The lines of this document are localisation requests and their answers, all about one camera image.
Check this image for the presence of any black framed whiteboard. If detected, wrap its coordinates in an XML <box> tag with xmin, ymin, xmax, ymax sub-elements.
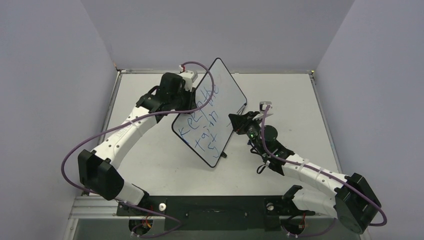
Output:
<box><xmin>171</xmin><ymin>58</ymin><xmax>248</xmax><ymax>168</ymax></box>

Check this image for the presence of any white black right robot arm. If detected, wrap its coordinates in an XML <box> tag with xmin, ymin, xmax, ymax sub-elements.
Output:
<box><xmin>228</xmin><ymin>111</ymin><xmax>382</xmax><ymax>234</ymax></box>

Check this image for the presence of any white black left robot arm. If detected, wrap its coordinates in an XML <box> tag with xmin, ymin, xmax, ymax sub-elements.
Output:
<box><xmin>77</xmin><ymin>70</ymin><xmax>198</xmax><ymax>215</ymax></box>

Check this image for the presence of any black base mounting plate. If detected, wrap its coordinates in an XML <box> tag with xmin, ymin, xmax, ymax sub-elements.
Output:
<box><xmin>116</xmin><ymin>195</ymin><xmax>316</xmax><ymax>232</ymax></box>

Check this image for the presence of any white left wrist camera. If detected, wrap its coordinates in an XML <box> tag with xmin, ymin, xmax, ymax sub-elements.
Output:
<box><xmin>178</xmin><ymin>65</ymin><xmax>198</xmax><ymax>92</ymax></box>

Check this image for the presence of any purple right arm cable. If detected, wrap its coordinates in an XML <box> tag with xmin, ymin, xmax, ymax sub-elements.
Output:
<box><xmin>260</xmin><ymin>105</ymin><xmax>388</xmax><ymax>239</ymax></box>

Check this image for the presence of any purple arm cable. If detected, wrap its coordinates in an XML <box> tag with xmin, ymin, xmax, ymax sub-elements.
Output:
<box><xmin>60</xmin><ymin>61</ymin><xmax>216</xmax><ymax>239</ymax></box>
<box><xmin>260</xmin><ymin>105</ymin><xmax>388</xmax><ymax>239</ymax></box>

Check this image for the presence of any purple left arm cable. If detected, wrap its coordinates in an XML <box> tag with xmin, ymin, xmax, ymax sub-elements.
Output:
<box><xmin>60</xmin><ymin>61</ymin><xmax>216</xmax><ymax>239</ymax></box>

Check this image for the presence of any aluminium front frame rail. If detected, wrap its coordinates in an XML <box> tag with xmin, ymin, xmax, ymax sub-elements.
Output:
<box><xmin>69</xmin><ymin>195</ymin><xmax>147</xmax><ymax>220</ymax></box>

